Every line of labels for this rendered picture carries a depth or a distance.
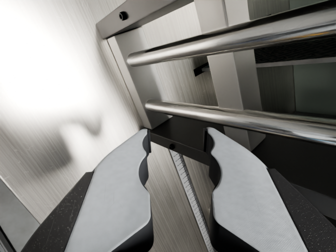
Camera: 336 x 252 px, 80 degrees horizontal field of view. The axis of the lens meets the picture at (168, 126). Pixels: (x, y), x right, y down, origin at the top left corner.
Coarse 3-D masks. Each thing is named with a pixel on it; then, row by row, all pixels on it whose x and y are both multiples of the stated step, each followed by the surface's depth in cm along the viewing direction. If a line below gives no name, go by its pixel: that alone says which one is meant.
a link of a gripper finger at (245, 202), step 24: (216, 144) 11; (216, 168) 10; (240, 168) 9; (264, 168) 9; (216, 192) 8; (240, 192) 8; (264, 192) 8; (216, 216) 7; (240, 216) 7; (264, 216) 7; (288, 216) 7; (216, 240) 7; (240, 240) 6; (264, 240) 6; (288, 240) 6
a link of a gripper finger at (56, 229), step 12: (84, 180) 9; (72, 192) 8; (84, 192) 8; (60, 204) 8; (72, 204) 8; (48, 216) 7; (60, 216) 7; (72, 216) 7; (48, 228) 7; (60, 228) 7; (72, 228) 7; (36, 240) 6; (48, 240) 6; (60, 240) 6
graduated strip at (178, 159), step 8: (176, 152) 34; (176, 160) 34; (176, 168) 34; (184, 168) 35; (184, 176) 36; (184, 184) 36; (192, 184) 37; (192, 192) 38; (192, 200) 38; (192, 208) 38; (200, 208) 40; (200, 216) 40; (200, 224) 41; (200, 232) 41; (208, 232) 43; (208, 240) 43; (208, 248) 44
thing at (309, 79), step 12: (300, 0) 45; (312, 0) 44; (300, 72) 53; (312, 72) 50; (324, 72) 49; (300, 84) 54; (312, 84) 52; (324, 84) 50; (300, 96) 56; (312, 96) 53; (324, 96) 51; (300, 108) 57; (312, 108) 55; (324, 108) 52
